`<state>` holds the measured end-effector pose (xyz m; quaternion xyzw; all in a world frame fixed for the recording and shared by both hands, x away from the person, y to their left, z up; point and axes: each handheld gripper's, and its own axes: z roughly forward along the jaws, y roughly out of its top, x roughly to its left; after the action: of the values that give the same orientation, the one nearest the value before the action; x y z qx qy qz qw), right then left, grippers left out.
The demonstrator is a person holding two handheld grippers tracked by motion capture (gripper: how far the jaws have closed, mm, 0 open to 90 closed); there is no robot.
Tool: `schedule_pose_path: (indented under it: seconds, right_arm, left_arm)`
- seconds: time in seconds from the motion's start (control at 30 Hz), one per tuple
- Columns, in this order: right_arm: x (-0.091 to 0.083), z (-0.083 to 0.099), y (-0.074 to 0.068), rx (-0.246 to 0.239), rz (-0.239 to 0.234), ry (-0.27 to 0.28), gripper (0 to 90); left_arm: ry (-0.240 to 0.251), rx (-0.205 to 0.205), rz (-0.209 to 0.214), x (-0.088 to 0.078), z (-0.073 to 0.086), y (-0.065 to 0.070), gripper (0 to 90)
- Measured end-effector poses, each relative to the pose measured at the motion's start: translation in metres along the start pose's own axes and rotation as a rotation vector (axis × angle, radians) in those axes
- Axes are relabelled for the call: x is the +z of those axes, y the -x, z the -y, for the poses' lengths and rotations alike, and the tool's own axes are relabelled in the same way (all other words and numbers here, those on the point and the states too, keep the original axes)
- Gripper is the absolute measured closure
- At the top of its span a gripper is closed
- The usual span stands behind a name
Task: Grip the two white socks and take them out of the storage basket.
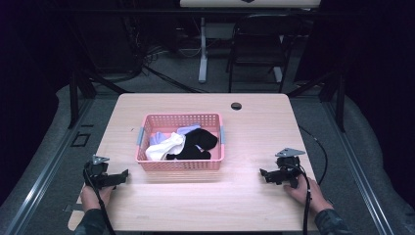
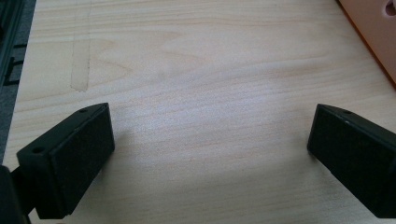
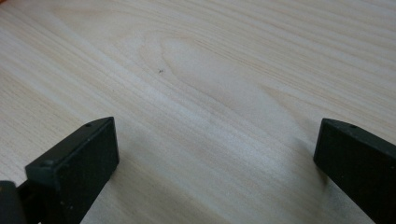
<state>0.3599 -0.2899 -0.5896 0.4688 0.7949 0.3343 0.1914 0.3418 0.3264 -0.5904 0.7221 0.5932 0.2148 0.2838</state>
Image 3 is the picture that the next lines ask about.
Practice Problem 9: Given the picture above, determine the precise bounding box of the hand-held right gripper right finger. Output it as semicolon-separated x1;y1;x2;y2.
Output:
313;118;396;224

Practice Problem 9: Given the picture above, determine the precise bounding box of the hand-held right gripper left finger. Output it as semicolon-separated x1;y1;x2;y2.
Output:
17;116;120;224

